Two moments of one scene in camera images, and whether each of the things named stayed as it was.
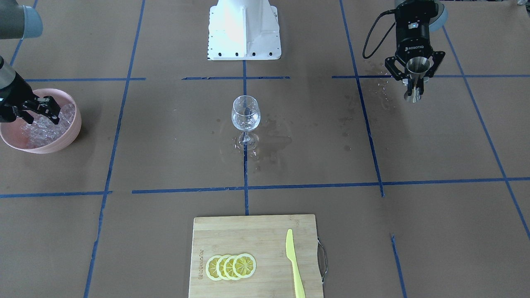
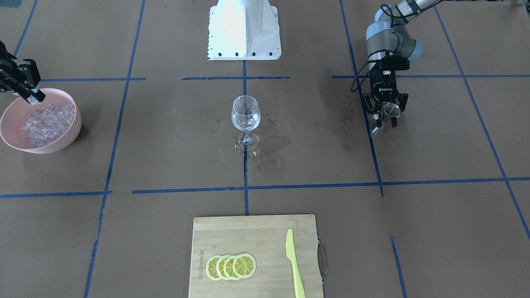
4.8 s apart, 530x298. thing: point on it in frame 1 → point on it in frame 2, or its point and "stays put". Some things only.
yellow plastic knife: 300,292 stays put
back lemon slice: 244,265 stays put
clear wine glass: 245,114 stays put
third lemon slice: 228,267 stays put
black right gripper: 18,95 → 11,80
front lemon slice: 210,268 stays put
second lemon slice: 220,266 stays put
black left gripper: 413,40 → 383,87
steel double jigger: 417,67 → 390,110
